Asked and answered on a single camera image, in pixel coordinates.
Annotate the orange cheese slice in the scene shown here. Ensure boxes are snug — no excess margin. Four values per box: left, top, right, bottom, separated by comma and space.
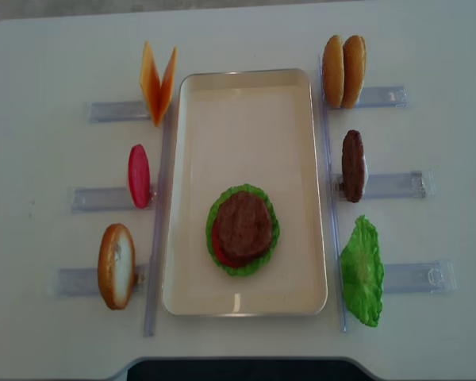
153, 46, 178, 126
140, 41, 160, 126

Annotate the brown meat patty on burger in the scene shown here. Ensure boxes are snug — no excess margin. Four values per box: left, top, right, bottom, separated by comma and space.
213, 190, 273, 267

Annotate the red tomato slice on burger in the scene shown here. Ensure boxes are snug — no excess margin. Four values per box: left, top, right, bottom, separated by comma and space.
211, 225, 239, 268

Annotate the green lettuce leaf on burger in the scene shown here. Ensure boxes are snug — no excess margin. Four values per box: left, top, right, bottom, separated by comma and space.
205, 183, 281, 276

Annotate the standing pink tomato slice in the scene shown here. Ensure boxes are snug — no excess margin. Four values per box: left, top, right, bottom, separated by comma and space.
128, 144, 151, 209

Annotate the standing brown meat patty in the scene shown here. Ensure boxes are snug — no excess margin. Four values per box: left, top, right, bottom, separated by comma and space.
341, 130, 366, 203

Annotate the clear tomato holder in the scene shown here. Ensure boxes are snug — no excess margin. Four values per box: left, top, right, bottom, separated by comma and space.
68, 187, 138, 213

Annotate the standing cut bread bun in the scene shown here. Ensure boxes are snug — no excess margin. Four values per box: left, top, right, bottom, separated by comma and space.
98, 223, 136, 310

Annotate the standing green lettuce leaf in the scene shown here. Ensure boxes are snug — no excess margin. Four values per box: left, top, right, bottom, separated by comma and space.
340, 215, 385, 328

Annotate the clear cheese holder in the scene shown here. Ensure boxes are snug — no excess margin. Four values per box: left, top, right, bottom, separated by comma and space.
86, 101, 151, 123

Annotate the clear bread holder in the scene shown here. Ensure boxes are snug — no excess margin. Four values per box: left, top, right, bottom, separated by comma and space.
54, 263, 149, 297

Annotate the clear lettuce holder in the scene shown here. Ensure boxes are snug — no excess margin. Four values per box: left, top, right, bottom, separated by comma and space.
383, 260, 457, 294

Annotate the cream rectangular tray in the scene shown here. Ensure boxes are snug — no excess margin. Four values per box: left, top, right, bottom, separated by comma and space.
158, 69, 328, 317

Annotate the standing bun left of pair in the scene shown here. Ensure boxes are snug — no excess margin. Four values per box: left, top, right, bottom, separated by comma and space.
321, 35, 344, 108

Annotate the standing bun of pair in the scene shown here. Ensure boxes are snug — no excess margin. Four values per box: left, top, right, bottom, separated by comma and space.
341, 35, 367, 109
321, 35, 344, 108

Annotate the clear bun holder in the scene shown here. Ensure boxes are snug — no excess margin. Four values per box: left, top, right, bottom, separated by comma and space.
325, 84, 407, 110

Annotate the clear patty holder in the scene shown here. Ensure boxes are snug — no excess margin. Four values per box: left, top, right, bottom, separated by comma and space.
332, 169, 436, 199

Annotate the standing bun right of pair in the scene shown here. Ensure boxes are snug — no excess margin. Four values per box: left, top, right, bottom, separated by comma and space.
341, 35, 367, 109

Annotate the clear long rail left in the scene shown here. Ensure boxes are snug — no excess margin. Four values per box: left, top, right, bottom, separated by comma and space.
143, 105, 173, 337

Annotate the clear long rail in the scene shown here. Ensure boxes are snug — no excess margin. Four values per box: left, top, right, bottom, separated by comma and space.
317, 55, 349, 333
143, 105, 173, 337

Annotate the clear long rail right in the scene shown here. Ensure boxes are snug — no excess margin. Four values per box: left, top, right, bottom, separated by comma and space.
317, 55, 349, 333

